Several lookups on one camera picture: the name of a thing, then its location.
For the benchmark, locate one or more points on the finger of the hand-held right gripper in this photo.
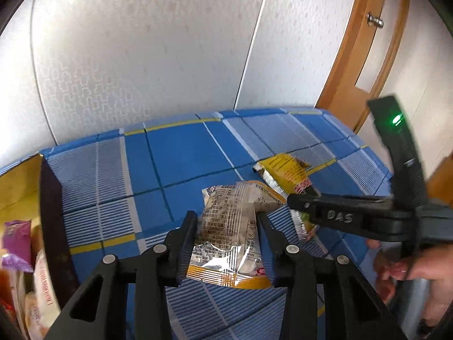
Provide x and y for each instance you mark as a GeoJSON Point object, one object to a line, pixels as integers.
{"type": "Point", "coordinates": [336, 214]}

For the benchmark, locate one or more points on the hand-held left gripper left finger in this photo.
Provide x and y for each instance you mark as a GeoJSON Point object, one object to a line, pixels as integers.
{"type": "Point", "coordinates": [189, 241]}

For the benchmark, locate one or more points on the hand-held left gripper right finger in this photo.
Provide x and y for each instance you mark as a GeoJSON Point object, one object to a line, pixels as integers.
{"type": "Point", "coordinates": [263, 241]}

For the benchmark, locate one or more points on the orange and silver snack bag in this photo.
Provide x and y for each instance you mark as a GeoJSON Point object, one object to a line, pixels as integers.
{"type": "Point", "coordinates": [226, 226]}

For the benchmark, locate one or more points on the yellow green snack packet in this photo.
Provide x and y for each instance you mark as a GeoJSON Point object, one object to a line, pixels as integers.
{"type": "Point", "coordinates": [283, 170]}

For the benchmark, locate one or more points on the gold metal tin tray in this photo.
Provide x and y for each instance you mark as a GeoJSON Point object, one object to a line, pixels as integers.
{"type": "Point", "coordinates": [53, 219]}

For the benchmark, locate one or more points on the white and red snack packet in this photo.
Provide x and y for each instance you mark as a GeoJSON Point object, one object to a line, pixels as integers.
{"type": "Point", "coordinates": [46, 290]}

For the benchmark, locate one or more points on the purple snack packet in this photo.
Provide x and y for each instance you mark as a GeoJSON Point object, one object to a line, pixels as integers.
{"type": "Point", "coordinates": [17, 241]}

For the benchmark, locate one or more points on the person's right hand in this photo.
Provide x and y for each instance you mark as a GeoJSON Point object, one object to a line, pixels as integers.
{"type": "Point", "coordinates": [424, 269]}

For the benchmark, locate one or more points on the blue plaid tablecloth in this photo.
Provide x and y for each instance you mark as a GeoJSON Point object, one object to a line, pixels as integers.
{"type": "Point", "coordinates": [177, 156]}

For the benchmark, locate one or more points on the wooden door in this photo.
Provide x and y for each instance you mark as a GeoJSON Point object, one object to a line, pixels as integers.
{"type": "Point", "coordinates": [354, 60]}

